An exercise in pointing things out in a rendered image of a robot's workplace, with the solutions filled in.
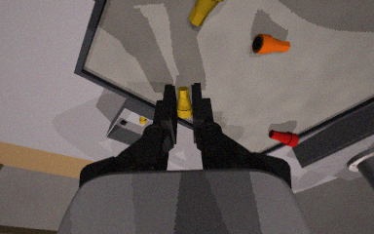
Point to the yellow wire connector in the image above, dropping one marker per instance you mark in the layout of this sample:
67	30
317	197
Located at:
184	106
142	120
201	9

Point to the grey flat rectangular case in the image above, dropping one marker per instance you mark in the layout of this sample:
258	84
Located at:
134	48

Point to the red tapered cone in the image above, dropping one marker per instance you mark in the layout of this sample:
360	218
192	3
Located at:
289	139

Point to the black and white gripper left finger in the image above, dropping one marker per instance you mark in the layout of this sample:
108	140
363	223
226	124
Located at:
150	152

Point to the orange wire connector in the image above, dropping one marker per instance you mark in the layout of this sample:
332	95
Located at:
264	44

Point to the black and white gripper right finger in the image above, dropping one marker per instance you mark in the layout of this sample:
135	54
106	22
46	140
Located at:
220	151

